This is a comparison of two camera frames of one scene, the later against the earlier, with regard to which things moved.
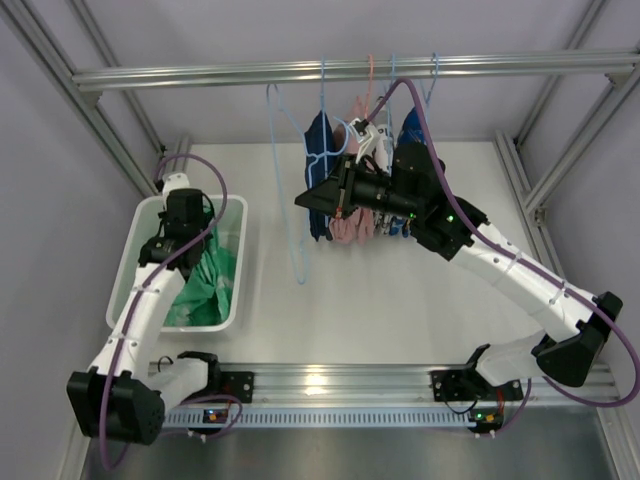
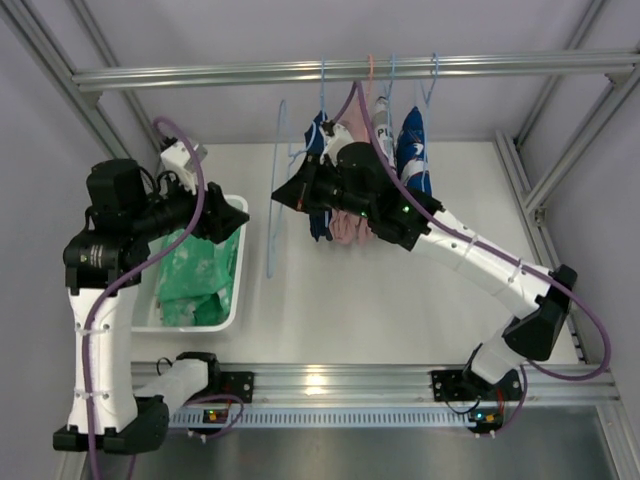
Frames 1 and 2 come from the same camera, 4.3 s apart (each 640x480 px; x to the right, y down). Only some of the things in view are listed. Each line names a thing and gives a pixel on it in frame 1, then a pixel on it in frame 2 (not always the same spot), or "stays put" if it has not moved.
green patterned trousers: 207,295 stays put
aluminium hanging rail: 361,70 stays put
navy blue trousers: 320,161 stays put
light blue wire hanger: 301,265 to 290,156
